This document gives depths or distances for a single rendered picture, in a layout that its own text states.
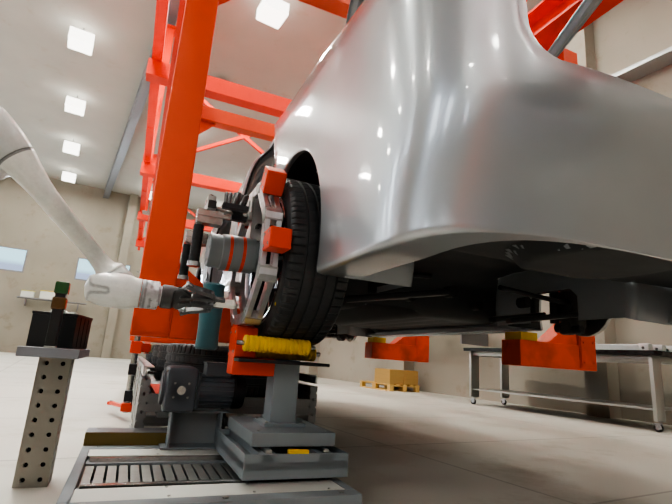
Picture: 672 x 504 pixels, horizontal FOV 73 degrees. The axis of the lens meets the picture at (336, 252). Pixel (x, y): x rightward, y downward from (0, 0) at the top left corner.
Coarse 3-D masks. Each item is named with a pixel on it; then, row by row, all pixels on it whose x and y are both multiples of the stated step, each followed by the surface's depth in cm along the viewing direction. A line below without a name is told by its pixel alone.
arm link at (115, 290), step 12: (96, 276) 136; (108, 276) 137; (120, 276) 138; (132, 276) 141; (84, 288) 135; (96, 288) 134; (108, 288) 135; (120, 288) 136; (132, 288) 138; (96, 300) 135; (108, 300) 135; (120, 300) 136; (132, 300) 138
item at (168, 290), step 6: (168, 288) 143; (174, 288) 144; (162, 294) 142; (168, 294) 142; (174, 294) 144; (180, 294) 145; (186, 294) 146; (162, 300) 142; (168, 300) 142; (174, 300) 146; (180, 300) 146; (162, 306) 143; (168, 306) 143; (174, 306) 147
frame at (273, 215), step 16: (256, 192) 177; (272, 208) 161; (240, 224) 200; (272, 224) 161; (272, 256) 158; (256, 272) 156; (272, 272) 155; (240, 288) 200; (256, 288) 157; (240, 304) 194; (240, 320) 169; (256, 320) 165
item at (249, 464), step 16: (224, 432) 188; (224, 448) 170; (240, 448) 163; (256, 448) 154; (272, 448) 166; (288, 448) 169; (304, 448) 165; (320, 448) 157; (336, 448) 164; (240, 464) 146; (256, 464) 144; (272, 464) 146; (288, 464) 148; (304, 464) 150; (320, 464) 152; (336, 464) 154
